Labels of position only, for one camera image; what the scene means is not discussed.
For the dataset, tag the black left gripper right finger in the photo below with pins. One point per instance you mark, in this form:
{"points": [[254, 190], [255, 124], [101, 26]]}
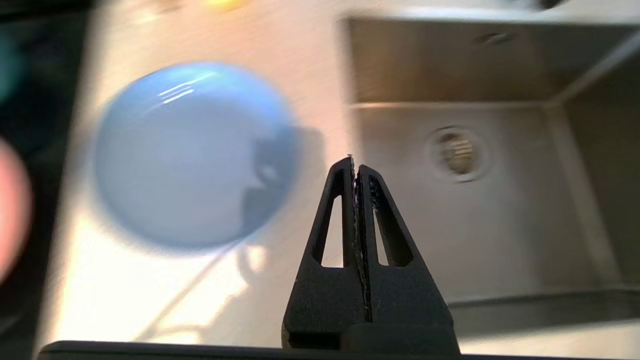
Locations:
{"points": [[410, 305]]}

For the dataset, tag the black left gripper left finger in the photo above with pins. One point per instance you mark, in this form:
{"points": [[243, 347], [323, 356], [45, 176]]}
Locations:
{"points": [[320, 305]]}

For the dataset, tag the grey plate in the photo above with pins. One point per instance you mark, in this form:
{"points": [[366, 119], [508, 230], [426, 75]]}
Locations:
{"points": [[190, 155]]}

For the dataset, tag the pink plate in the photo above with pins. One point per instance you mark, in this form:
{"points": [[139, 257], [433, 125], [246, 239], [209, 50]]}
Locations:
{"points": [[12, 210]]}

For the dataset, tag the stainless steel sink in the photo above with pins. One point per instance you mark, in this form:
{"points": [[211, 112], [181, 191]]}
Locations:
{"points": [[500, 200]]}

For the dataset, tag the metal drain strainer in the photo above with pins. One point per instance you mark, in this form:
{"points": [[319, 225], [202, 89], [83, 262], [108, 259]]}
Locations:
{"points": [[457, 152]]}

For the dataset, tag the black induction cooktop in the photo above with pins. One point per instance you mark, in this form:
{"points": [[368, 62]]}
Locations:
{"points": [[30, 125]]}

